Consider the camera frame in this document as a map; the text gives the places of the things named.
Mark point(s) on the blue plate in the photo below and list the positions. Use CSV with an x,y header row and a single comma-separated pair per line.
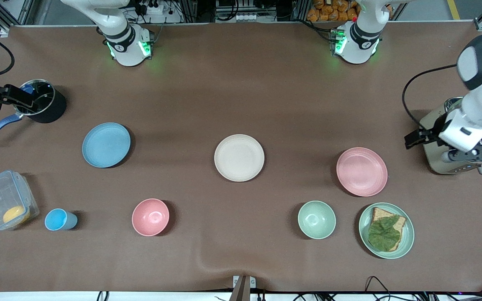
x,y
106,145

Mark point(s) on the beige chrome toaster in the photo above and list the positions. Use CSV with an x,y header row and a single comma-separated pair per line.
x,y
433,159

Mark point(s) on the green bowl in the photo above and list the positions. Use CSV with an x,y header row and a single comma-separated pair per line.
x,y
316,220

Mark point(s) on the pink plate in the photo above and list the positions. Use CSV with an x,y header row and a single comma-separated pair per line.
x,y
362,172

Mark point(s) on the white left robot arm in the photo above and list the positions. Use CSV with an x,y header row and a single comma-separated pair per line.
x,y
479,108

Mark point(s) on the green plate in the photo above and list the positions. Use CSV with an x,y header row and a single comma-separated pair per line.
x,y
408,234

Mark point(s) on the white power strip with plugs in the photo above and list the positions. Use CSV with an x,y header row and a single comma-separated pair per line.
x,y
153,9

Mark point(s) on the brown bread slice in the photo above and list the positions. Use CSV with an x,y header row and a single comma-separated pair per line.
x,y
381,213

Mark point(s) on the blue cup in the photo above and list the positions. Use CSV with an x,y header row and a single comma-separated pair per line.
x,y
59,220

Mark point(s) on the pink bowl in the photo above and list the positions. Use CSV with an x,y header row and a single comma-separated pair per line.
x,y
150,217

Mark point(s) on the brown table cloth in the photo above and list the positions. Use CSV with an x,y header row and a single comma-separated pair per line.
x,y
241,251

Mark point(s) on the orange round food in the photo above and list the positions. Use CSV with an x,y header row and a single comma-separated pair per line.
x,y
15,215

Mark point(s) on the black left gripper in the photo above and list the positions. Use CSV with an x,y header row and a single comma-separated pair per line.
x,y
428,134

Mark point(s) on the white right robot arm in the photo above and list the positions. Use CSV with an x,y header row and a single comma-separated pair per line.
x,y
126,46

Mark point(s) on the glass lid with blue knob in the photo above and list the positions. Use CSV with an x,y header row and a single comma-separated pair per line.
x,y
45,94

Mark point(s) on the beige plate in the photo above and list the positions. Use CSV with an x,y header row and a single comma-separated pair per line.
x,y
239,158

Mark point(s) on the green lettuce leaf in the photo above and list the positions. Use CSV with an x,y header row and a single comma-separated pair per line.
x,y
383,236

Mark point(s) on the orange snack bags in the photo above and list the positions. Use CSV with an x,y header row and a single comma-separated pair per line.
x,y
329,12

